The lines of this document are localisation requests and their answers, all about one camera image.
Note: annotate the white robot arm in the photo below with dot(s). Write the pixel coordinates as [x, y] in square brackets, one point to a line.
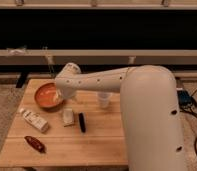
[149, 108]

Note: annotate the clear plastic cup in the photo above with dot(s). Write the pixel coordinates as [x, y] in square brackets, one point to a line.
[103, 99]

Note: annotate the black marker pen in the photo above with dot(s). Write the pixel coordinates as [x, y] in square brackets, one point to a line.
[82, 123]

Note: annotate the orange bowl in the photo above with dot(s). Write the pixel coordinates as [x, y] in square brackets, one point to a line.
[47, 96]

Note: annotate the wooden table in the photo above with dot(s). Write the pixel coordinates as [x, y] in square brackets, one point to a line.
[101, 145]

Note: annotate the blue power box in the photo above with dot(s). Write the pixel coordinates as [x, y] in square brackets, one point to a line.
[184, 98]

